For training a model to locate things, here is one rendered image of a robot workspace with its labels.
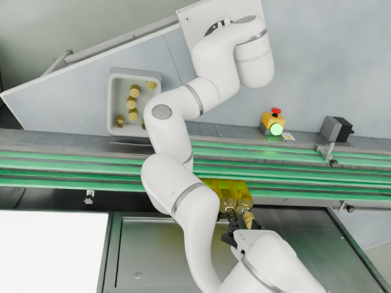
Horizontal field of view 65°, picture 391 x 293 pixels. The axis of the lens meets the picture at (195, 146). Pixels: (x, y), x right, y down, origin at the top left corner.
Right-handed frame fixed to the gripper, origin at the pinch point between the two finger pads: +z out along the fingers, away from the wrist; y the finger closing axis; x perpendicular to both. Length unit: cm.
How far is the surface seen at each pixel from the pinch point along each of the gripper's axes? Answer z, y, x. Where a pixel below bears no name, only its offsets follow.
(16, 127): 105, -85, 4
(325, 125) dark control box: 52, 51, 23
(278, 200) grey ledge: 53, 36, -11
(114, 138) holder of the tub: 56, -34, 10
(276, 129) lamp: 45, 26, 20
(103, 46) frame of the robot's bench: 104, -45, 49
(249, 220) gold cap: 22.7, 10.7, -7.6
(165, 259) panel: 24.3, -14.4, -21.9
